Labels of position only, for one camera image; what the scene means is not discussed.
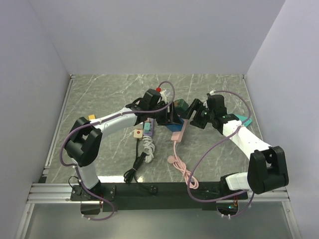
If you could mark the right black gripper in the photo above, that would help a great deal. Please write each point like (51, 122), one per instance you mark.
(198, 105)

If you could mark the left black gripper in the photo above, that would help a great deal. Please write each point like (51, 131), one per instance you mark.
(169, 118)

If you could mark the dark green cube plug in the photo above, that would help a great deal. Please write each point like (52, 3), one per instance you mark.
(180, 106)

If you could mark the pink power strip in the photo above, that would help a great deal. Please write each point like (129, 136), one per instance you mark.
(177, 135)

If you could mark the teal power strip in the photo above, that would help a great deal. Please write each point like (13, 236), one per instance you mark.
(245, 121)

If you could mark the small yellow plug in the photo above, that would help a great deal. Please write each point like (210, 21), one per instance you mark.
(91, 117)

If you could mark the blue cube adapter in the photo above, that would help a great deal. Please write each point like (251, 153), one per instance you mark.
(175, 127)

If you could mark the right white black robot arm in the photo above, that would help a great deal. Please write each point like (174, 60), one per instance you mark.
(267, 168)

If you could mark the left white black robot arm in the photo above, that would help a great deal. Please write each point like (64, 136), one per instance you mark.
(83, 143)

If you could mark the purple power strip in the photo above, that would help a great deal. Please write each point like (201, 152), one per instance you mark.
(150, 134)

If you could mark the beige power strip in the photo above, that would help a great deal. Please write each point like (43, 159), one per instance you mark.
(138, 133)

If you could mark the black base bar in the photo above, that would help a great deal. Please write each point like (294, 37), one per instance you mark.
(169, 195)

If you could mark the aluminium rail frame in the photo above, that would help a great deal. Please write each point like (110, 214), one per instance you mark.
(43, 193)

